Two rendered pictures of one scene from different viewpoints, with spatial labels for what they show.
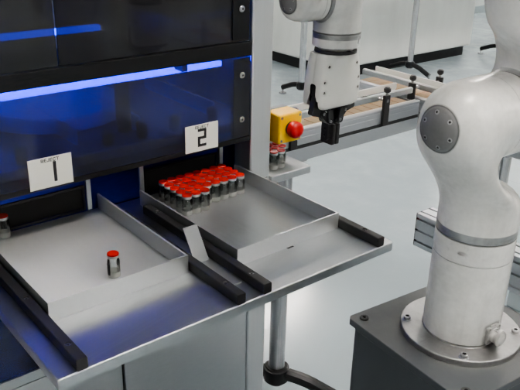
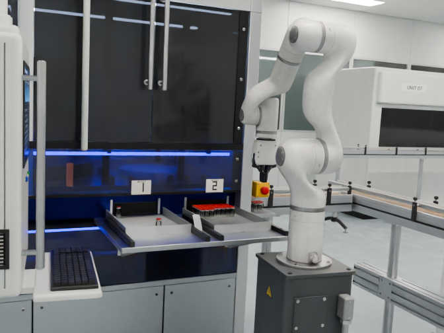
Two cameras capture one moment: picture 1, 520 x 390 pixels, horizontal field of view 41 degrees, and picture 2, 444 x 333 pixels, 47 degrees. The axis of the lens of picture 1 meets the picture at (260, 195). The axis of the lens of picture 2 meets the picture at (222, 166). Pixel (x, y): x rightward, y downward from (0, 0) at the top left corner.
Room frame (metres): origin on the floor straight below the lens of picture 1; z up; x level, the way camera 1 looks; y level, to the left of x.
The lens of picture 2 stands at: (-0.80, -0.47, 1.38)
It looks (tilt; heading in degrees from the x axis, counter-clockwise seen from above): 7 degrees down; 14
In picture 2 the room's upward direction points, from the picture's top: 3 degrees clockwise
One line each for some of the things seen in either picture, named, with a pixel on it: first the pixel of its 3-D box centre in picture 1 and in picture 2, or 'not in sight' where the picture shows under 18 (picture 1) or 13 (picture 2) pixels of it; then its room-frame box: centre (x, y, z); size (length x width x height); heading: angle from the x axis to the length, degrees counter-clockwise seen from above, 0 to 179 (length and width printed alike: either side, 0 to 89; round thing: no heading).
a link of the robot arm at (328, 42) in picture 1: (336, 39); (266, 135); (1.22, -0.13, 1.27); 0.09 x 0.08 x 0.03; 129
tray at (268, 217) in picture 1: (236, 208); (224, 218); (1.32, 0.05, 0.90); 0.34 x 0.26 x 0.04; 40
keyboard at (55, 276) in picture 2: not in sight; (72, 265); (0.72, 0.42, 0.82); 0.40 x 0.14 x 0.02; 33
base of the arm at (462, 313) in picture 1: (467, 281); (305, 235); (0.95, -0.33, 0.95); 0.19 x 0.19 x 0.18
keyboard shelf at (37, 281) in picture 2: not in sight; (53, 274); (0.69, 0.47, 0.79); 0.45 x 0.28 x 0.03; 33
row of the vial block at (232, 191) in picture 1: (211, 192); (216, 212); (1.39, 0.11, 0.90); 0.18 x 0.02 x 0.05; 130
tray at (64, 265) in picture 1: (77, 248); (146, 220); (1.13, 0.33, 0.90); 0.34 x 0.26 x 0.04; 40
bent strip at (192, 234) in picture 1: (210, 254); (201, 225); (1.10, 0.08, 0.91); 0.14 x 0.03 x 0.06; 39
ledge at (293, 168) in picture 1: (273, 165); (256, 212); (1.64, -0.03, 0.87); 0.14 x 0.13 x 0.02; 40
